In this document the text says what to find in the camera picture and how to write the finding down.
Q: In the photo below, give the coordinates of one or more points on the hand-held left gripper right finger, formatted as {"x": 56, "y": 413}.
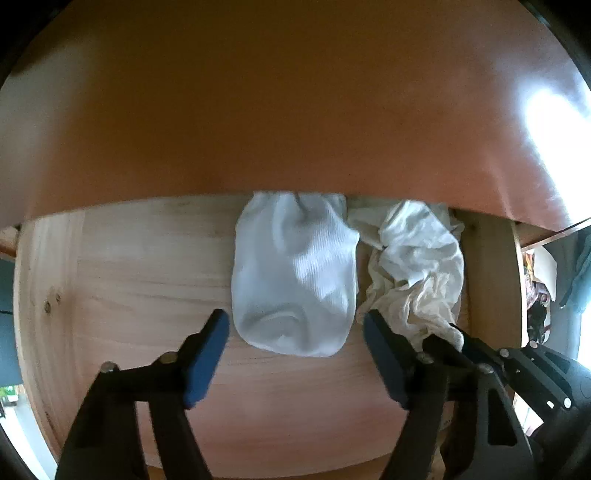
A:
{"x": 385, "y": 360}

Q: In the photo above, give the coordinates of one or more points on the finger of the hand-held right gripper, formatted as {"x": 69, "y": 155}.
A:
{"x": 480, "y": 355}

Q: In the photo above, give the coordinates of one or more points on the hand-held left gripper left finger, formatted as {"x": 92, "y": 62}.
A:
{"x": 207, "y": 355}

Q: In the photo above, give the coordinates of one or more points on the cream cloth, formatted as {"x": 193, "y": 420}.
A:
{"x": 415, "y": 267}

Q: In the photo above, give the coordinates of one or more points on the white sock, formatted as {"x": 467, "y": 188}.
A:
{"x": 295, "y": 286}

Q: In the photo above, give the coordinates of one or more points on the brown wooden nightstand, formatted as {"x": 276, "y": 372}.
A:
{"x": 277, "y": 115}

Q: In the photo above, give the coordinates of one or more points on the colourful packets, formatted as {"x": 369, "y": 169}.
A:
{"x": 538, "y": 295}

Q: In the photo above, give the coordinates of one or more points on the cardboard piece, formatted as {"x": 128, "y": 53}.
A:
{"x": 545, "y": 272}

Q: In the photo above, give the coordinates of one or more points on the teal jacket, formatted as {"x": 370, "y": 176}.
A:
{"x": 579, "y": 277}

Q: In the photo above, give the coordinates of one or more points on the green packets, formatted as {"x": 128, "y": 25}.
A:
{"x": 8, "y": 394}

